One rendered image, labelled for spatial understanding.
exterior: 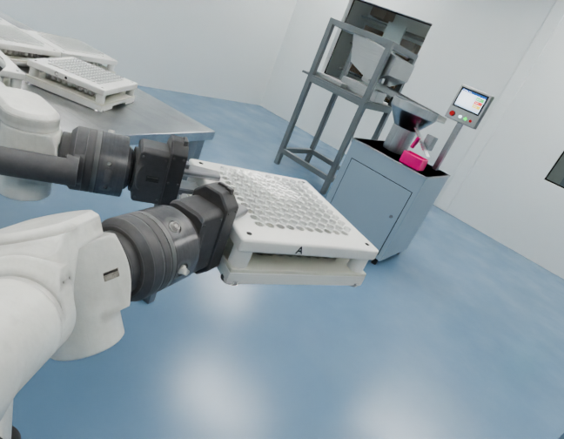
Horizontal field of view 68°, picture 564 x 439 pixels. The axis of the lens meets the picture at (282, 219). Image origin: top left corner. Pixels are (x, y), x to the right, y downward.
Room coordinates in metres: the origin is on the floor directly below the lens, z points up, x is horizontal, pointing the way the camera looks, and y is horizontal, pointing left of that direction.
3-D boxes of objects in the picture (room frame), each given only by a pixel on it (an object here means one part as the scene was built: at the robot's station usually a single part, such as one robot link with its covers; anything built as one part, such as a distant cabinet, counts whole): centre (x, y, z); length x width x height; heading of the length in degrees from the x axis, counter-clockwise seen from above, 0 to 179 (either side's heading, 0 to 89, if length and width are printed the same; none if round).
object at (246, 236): (0.63, 0.01, 1.02); 0.25 x 0.24 x 0.02; 37
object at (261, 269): (0.63, 0.01, 0.97); 0.24 x 0.24 x 0.02; 37
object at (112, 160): (0.56, 0.22, 1.02); 0.12 x 0.10 x 0.13; 119
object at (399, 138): (3.29, -0.64, 0.95); 0.49 x 0.36 x 0.38; 59
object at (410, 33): (6.42, -0.27, 1.43); 1.32 x 0.01 x 1.11; 59
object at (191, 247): (0.42, 0.10, 1.02); 0.12 x 0.10 x 0.13; 159
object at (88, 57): (1.60, 1.01, 0.90); 0.25 x 0.24 x 0.02; 159
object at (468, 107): (3.24, -0.91, 1.07); 0.23 x 0.10 x 0.62; 59
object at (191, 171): (0.60, 0.14, 1.04); 0.06 x 0.03 x 0.02; 119
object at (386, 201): (3.23, -0.66, 0.38); 0.63 x 0.57 x 0.76; 59
